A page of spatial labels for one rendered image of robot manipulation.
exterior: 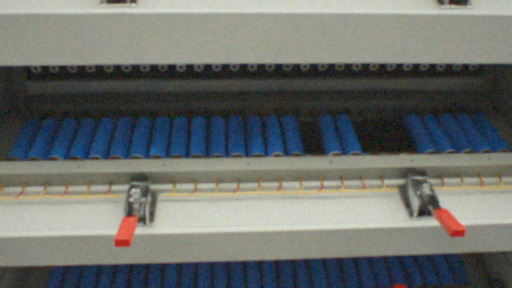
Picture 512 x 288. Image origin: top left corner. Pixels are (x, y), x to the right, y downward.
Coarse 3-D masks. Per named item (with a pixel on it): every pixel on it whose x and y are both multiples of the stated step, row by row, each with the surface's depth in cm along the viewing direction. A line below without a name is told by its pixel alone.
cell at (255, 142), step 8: (248, 120) 52; (256, 120) 51; (248, 128) 51; (256, 128) 50; (248, 136) 50; (256, 136) 49; (248, 144) 49; (256, 144) 48; (248, 152) 48; (256, 152) 47; (264, 152) 48
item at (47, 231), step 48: (0, 96) 52; (0, 144) 50; (384, 192) 46; (480, 192) 46; (0, 240) 41; (48, 240) 41; (96, 240) 42; (144, 240) 42; (192, 240) 42; (240, 240) 43; (288, 240) 43; (336, 240) 44; (384, 240) 44; (432, 240) 45; (480, 240) 45
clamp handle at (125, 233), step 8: (136, 192) 41; (136, 200) 41; (136, 208) 40; (128, 216) 39; (136, 216) 39; (120, 224) 37; (128, 224) 37; (136, 224) 38; (120, 232) 36; (128, 232) 36; (120, 240) 35; (128, 240) 35
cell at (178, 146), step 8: (176, 120) 51; (184, 120) 51; (176, 128) 50; (184, 128) 50; (176, 136) 49; (184, 136) 49; (176, 144) 48; (184, 144) 48; (176, 152) 47; (184, 152) 47
